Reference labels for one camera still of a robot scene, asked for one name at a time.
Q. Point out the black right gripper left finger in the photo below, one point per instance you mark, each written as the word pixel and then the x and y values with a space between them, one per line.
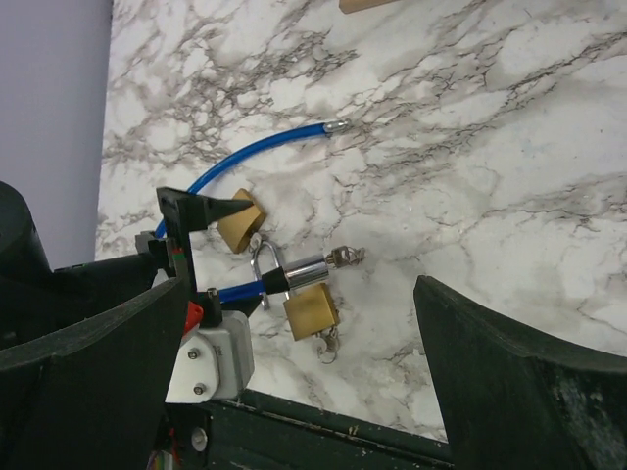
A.
pixel 91 396

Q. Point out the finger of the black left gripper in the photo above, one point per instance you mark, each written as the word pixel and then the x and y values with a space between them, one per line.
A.
pixel 218 209
pixel 246 306

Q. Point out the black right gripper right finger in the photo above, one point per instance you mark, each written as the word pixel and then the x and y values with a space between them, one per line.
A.
pixel 514 397

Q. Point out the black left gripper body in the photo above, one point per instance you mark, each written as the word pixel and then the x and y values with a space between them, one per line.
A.
pixel 183 213

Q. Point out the brass padlock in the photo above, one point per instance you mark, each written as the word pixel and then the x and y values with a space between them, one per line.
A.
pixel 241 232
pixel 311 311

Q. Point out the spare silver keys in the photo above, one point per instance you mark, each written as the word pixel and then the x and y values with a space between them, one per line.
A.
pixel 326 345

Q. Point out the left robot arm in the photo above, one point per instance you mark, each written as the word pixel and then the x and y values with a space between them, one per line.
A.
pixel 37 300

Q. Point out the wooden board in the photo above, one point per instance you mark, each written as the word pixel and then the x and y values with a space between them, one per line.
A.
pixel 353 6

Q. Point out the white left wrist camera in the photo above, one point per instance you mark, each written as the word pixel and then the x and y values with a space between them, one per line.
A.
pixel 215 359

